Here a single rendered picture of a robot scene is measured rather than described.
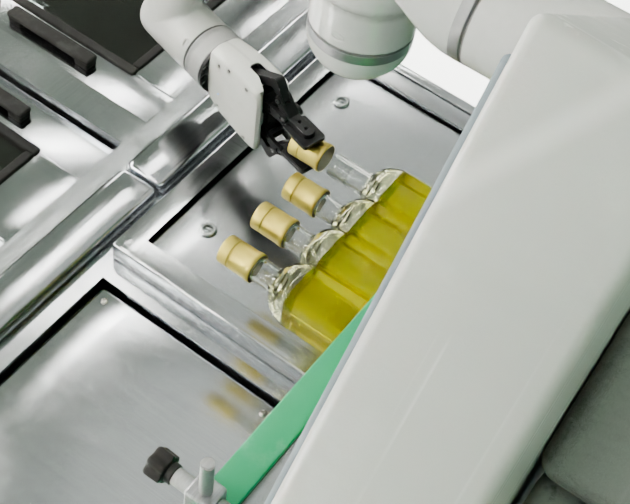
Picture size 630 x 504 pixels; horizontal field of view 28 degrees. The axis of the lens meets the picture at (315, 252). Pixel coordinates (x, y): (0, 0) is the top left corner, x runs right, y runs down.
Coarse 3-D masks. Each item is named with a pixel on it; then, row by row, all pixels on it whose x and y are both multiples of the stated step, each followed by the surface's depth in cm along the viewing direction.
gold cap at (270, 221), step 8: (264, 208) 136; (272, 208) 137; (256, 216) 136; (264, 216) 136; (272, 216) 136; (280, 216) 136; (288, 216) 136; (256, 224) 137; (264, 224) 136; (272, 224) 136; (280, 224) 136; (288, 224) 135; (264, 232) 137; (272, 232) 136; (280, 232) 135; (272, 240) 137; (280, 240) 136
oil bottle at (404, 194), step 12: (396, 168) 141; (372, 180) 140; (384, 180) 140; (396, 180) 140; (408, 180) 140; (420, 180) 140; (360, 192) 142; (372, 192) 139; (384, 192) 138; (396, 192) 139; (408, 192) 139; (420, 192) 139; (384, 204) 138; (396, 204) 138; (408, 204) 138; (420, 204) 138; (408, 216) 137
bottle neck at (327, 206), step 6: (324, 198) 139; (330, 198) 139; (318, 204) 139; (324, 204) 139; (330, 204) 139; (336, 204) 139; (342, 204) 139; (318, 210) 139; (324, 210) 139; (330, 210) 138; (336, 210) 138; (318, 216) 139; (324, 216) 139; (330, 216) 138; (330, 222) 139
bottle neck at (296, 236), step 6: (294, 228) 136; (300, 228) 136; (288, 234) 135; (294, 234) 135; (300, 234) 135; (306, 234) 135; (312, 234) 136; (282, 240) 136; (288, 240) 135; (294, 240) 135; (300, 240) 135; (306, 240) 135; (288, 246) 136; (294, 246) 135; (300, 246) 135; (294, 252) 136; (300, 252) 135
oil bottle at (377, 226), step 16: (352, 208) 137; (368, 208) 137; (384, 208) 137; (336, 224) 137; (352, 224) 135; (368, 224) 136; (384, 224) 136; (400, 224) 136; (368, 240) 135; (384, 240) 135; (400, 240) 135
